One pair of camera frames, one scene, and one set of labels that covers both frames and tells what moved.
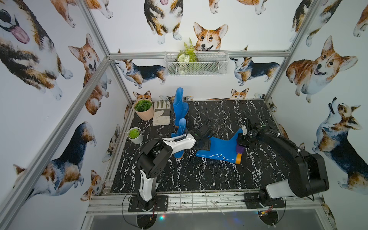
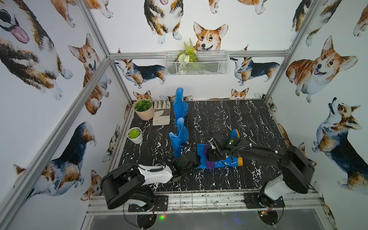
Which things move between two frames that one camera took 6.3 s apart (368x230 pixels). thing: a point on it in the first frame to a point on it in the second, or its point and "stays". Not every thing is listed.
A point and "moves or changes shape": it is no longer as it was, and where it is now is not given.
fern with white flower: [188, 54] stays
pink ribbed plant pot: [144, 109] stays
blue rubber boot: [181, 109] stays
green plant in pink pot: [143, 105] stays
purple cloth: [240, 149] moves or changes shape
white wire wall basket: [210, 63] stays
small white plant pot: [134, 135] stays
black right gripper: [240, 141] to [210, 155]
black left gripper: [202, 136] to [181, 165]
